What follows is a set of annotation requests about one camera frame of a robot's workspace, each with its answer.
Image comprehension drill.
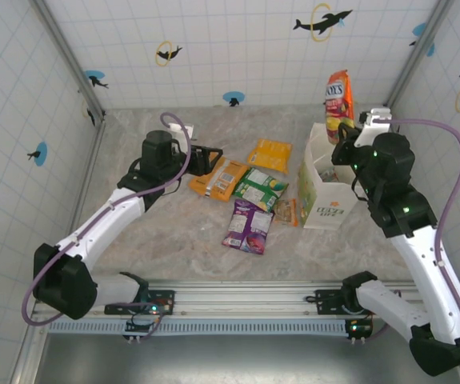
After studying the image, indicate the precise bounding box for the orange snack bag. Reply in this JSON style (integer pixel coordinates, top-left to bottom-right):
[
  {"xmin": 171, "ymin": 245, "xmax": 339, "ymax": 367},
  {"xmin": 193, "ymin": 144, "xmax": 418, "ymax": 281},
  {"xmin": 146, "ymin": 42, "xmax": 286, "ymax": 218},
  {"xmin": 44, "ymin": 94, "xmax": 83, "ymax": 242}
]
[{"xmin": 188, "ymin": 156, "xmax": 250, "ymax": 202}]

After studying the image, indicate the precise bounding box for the red fruit candy bag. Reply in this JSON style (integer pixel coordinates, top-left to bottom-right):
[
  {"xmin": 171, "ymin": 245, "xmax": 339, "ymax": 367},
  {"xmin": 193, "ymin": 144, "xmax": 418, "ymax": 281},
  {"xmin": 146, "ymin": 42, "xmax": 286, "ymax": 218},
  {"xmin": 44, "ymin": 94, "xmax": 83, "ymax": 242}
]
[{"xmin": 324, "ymin": 70, "xmax": 355, "ymax": 146}]

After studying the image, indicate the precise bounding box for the white paper bag with handles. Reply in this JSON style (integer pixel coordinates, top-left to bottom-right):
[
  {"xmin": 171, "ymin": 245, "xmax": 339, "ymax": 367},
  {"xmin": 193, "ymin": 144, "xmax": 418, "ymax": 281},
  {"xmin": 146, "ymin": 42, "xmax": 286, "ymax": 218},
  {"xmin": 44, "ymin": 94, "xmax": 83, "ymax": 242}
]
[{"xmin": 297, "ymin": 122, "xmax": 358, "ymax": 230}]

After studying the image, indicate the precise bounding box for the yellow snack bag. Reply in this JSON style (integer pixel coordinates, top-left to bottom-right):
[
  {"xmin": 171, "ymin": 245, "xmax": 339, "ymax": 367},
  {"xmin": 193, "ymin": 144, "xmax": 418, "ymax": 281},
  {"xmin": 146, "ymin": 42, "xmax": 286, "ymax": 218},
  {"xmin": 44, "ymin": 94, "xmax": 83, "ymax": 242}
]
[{"xmin": 246, "ymin": 138, "xmax": 294, "ymax": 175}]

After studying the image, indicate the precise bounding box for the green snack bag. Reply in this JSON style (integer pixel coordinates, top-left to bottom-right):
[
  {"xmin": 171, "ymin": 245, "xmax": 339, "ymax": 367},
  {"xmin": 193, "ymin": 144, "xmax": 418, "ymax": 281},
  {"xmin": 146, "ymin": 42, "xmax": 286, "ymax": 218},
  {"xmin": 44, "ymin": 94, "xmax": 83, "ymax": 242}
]
[{"xmin": 232, "ymin": 167, "xmax": 290, "ymax": 213}]

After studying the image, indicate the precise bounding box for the purple snack bag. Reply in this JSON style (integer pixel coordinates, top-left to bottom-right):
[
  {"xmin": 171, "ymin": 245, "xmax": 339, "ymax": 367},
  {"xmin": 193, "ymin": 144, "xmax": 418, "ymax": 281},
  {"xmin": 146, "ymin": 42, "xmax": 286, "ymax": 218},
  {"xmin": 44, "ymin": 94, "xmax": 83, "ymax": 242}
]
[{"xmin": 221, "ymin": 198, "xmax": 274, "ymax": 256}]

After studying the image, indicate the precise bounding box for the small brown snack bar packet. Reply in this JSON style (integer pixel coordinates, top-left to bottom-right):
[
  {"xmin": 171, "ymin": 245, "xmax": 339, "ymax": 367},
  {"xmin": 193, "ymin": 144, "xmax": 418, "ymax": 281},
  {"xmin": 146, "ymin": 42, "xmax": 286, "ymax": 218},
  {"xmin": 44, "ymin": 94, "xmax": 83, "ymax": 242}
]
[{"xmin": 273, "ymin": 198, "xmax": 299, "ymax": 228}]

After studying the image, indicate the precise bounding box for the black penguin blue circle sticker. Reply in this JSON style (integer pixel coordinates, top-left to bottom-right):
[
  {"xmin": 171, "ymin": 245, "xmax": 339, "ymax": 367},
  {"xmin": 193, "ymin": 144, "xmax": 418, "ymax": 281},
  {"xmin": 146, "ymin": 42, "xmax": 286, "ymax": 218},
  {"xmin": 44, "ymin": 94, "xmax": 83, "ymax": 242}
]
[{"xmin": 222, "ymin": 90, "xmax": 246, "ymax": 108}]

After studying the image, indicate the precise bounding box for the marble pattern table cloth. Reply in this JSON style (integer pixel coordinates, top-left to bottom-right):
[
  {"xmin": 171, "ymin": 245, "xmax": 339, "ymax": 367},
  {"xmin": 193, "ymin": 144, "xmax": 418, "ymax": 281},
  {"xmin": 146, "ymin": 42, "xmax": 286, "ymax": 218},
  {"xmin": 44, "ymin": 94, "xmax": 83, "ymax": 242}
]
[{"xmin": 75, "ymin": 104, "xmax": 418, "ymax": 283}]

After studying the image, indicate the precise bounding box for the black shark blue circle sticker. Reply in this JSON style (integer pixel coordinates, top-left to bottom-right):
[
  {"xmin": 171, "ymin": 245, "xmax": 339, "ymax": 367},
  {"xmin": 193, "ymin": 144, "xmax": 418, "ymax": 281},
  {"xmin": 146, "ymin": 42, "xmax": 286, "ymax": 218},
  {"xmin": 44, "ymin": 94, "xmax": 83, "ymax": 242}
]
[{"xmin": 84, "ymin": 70, "xmax": 110, "ymax": 90}]

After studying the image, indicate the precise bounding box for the black fish blue circle sticker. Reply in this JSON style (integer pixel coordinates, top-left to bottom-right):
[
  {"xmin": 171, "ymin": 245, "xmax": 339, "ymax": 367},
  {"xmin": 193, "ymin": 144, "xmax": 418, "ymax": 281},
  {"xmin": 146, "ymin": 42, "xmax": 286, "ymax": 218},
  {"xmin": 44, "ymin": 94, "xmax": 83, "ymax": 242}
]
[{"xmin": 26, "ymin": 142, "xmax": 49, "ymax": 167}]

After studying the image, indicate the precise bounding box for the small black controller board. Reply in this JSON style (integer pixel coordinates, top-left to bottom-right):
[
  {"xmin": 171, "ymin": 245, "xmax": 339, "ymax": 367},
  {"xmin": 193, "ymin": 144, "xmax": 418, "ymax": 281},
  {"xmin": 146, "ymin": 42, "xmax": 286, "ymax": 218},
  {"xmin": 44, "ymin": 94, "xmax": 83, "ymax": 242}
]
[
  {"xmin": 345, "ymin": 318, "xmax": 374, "ymax": 341},
  {"xmin": 124, "ymin": 319, "xmax": 162, "ymax": 341}
]

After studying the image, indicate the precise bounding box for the grey metal sheet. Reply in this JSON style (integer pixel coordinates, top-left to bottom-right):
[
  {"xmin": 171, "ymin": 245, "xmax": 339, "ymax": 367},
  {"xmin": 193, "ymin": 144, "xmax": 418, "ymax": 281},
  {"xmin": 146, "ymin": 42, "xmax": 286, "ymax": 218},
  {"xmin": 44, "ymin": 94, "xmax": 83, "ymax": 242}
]
[{"xmin": 37, "ymin": 331, "xmax": 460, "ymax": 384}]

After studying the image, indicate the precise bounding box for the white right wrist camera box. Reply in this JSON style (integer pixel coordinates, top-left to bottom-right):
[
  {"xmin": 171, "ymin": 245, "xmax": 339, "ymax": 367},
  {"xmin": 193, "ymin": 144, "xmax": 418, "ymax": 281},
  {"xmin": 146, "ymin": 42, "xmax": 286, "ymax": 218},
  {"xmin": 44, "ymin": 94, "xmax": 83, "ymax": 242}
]
[{"xmin": 353, "ymin": 106, "xmax": 394, "ymax": 148}]

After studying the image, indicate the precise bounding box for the aluminium side rail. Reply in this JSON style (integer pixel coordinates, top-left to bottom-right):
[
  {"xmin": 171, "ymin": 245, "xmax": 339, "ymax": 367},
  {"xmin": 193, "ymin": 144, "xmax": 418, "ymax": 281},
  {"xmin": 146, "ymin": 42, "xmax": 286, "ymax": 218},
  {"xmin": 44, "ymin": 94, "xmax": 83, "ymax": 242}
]
[{"xmin": 72, "ymin": 114, "xmax": 107, "ymax": 220}]

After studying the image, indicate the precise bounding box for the black animal yellow ring sticker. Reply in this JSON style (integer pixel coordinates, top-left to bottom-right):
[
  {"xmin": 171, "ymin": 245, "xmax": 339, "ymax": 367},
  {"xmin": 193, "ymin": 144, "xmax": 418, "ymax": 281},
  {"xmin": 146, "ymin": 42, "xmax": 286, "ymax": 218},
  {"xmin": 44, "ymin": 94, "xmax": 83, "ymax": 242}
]
[{"xmin": 80, "ymin": 98, "xmax": 97, "ymax": 128}]

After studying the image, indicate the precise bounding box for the black dolphin yellow ring sticker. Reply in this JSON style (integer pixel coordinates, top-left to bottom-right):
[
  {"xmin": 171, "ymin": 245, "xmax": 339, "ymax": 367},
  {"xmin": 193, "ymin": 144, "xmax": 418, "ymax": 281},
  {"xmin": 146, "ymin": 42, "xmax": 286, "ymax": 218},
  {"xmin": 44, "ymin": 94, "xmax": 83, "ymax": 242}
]
[{"xmin": 292, "ymin": 2, "xmax": 354, "ymax": 43}]

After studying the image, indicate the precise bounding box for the aluminium corner post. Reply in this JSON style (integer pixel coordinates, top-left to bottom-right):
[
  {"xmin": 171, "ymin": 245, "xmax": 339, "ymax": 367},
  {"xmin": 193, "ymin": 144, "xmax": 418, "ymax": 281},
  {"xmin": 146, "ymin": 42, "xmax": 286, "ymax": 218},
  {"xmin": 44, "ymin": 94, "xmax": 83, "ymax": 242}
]
[
  {"xmin": 29, "ymin": 0, "xmax": 106, "ymax": 117},
  {"xmin": 385, "ymin": 0, "xmax": 454, "ymax": 111}
]

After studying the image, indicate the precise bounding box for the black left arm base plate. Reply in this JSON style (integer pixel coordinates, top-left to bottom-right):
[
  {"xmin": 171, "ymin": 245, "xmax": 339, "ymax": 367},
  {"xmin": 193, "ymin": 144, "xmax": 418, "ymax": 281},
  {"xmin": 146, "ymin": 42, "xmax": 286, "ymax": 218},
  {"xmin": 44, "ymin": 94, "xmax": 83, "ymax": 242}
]
[{"xmin": 104, "ymin": 290, "xmax": 176, "ymax": 317}]

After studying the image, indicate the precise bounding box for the long aluminium mounting rail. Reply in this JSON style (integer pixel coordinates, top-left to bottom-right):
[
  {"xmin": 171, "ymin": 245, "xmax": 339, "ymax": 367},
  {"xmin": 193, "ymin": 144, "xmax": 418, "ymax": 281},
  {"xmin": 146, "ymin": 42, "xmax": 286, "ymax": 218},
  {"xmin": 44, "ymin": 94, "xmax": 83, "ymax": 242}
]
[{"xmin": 32, "ymin": 279, "xmax": 422, "ymax": 320}]

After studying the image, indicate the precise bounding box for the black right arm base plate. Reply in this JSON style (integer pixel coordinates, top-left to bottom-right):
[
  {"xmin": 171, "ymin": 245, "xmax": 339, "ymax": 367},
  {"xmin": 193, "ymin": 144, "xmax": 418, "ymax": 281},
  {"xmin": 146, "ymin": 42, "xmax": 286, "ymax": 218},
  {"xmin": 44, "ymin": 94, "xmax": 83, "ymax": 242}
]
[{"xmin": 315, "ymin": 288, "xmax": 358, "ymax": 317}]

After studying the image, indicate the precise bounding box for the white slotted cable duct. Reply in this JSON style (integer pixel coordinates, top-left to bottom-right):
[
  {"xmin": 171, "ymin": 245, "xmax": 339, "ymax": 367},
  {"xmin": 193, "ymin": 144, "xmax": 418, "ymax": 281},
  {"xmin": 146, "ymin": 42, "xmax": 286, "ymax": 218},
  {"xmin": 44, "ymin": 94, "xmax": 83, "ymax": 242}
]
[{"xmin": 47, "ymin": 319, "xmax": 353, "ymax": 336}]

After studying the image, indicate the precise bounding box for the aluminium frame bar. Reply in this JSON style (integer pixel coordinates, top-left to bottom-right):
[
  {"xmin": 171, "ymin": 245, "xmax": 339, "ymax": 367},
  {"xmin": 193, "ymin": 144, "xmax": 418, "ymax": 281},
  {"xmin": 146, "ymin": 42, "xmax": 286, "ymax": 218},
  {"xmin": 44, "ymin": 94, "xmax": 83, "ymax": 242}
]
[{"xmin": 11, "ymin": 318, "xmax": 50, "ymax": 384}]

